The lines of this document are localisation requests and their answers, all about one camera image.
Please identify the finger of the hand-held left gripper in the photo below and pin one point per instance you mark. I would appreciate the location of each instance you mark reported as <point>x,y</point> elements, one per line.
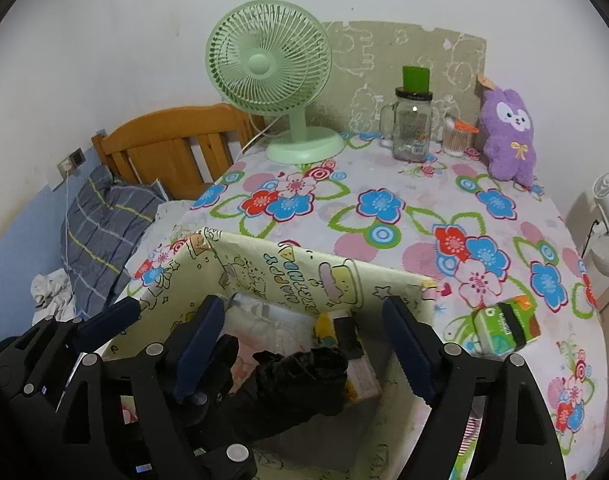
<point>223,360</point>
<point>109,321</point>

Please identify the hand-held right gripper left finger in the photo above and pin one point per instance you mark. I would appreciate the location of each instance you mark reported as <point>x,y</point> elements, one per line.
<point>199,350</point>

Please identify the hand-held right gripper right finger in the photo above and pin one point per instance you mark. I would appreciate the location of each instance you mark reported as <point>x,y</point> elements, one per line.
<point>407,355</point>

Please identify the black bag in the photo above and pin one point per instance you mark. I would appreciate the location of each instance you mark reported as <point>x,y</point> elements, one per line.
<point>304,375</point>

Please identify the yellow printed storage box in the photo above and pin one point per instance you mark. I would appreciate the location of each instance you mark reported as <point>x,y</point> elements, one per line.
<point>264,270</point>

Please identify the yellow cartoon tissue pack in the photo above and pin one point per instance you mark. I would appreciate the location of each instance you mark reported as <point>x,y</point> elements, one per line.
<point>362,382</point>

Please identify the clear plastic pack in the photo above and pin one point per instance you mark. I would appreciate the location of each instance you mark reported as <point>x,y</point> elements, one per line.
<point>269,320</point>

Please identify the white crumpled cloth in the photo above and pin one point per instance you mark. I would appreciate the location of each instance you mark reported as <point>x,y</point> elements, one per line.
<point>52,290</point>

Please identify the green tissue pack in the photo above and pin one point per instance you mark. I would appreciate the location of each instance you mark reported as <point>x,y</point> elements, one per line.
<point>494,330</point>

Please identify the grey plaid pillow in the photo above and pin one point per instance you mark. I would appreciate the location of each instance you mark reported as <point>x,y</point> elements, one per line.
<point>99,230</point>

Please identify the white bedding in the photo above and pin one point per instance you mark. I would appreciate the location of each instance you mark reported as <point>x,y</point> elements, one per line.
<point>167,212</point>

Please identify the floral tablecloth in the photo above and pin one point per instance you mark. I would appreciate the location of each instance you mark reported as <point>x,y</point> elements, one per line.
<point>384,195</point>

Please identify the wooden headboard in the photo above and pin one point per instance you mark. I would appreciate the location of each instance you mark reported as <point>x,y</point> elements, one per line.
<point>159,135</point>

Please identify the cotton swab container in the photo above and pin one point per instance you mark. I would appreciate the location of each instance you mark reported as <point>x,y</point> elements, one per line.
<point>454,140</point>

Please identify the glass jar mug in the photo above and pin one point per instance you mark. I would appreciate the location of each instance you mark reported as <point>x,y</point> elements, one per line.
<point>409,130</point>

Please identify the purple plush bunny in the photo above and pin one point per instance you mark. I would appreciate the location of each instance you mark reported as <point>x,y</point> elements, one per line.
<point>509,130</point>

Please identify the green cylindrical cup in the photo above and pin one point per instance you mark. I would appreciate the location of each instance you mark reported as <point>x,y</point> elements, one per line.
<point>416,79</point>

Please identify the green desk fan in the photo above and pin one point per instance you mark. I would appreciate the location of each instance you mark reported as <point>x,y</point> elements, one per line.
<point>264,60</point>

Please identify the beige printed board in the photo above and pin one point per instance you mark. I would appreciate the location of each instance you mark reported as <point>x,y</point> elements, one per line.
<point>364,50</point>

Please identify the white wall socket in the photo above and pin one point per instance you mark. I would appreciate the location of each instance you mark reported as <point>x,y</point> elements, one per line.
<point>64,165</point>

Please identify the dark wall socket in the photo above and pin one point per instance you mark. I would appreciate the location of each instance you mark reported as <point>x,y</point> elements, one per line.
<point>76,157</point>

